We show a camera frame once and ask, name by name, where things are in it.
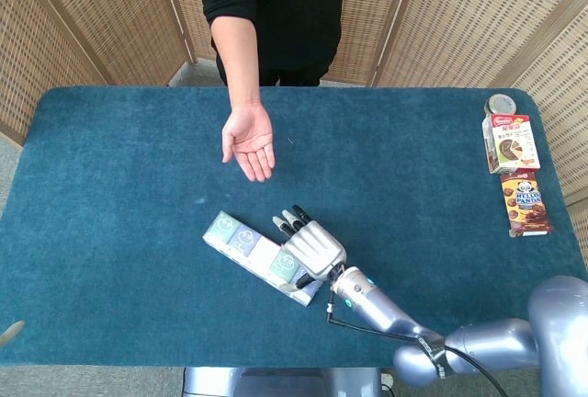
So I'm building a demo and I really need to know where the person's bare hand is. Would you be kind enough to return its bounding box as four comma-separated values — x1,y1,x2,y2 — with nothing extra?
220,103,277,183

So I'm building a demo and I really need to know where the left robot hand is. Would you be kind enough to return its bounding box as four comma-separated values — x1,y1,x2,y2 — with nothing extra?
0,321,27,348

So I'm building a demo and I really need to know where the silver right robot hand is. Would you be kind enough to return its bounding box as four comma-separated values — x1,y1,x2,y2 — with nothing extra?
272,204,348,291

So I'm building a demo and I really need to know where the pastel tissue multipack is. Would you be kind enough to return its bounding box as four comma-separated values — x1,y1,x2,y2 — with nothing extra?
202,210,322,308

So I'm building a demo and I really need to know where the person's bare forearm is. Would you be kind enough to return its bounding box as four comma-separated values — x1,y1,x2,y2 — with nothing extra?
209,15,264,113

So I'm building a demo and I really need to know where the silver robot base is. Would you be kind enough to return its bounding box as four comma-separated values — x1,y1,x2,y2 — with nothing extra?
182,366,383,397

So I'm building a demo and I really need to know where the person's black clothed torso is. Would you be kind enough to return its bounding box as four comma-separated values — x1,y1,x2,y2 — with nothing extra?
185,0,346,87

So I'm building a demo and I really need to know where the wicker folding screen panel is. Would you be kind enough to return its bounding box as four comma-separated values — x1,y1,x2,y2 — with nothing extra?
371,0,587,90
17,0,197,87
158,0,218,63
0,0,111,148
500,0,588,251
323,0,417,87

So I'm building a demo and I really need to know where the blue table cloth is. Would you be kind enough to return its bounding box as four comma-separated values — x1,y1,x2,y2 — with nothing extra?
0,85,588,369

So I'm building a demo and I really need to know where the brown Hello Panda box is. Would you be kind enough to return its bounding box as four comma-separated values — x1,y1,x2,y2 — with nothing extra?
499,169,554,238

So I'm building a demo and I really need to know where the red wafer snack box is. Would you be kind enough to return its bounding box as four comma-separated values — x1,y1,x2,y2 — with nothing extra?
481,113,542,176

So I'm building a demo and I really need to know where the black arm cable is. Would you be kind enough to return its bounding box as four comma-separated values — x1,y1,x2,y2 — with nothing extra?
324,286,504,397

